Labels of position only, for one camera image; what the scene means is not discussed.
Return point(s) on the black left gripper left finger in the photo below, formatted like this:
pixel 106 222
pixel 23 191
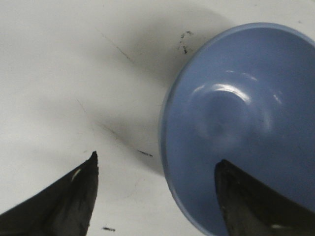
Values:
pixel 64 208

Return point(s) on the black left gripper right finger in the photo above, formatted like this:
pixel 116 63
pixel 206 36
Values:
pixel 251 208

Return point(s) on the blue bowl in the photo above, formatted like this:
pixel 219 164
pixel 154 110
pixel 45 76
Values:
pixel 246 96

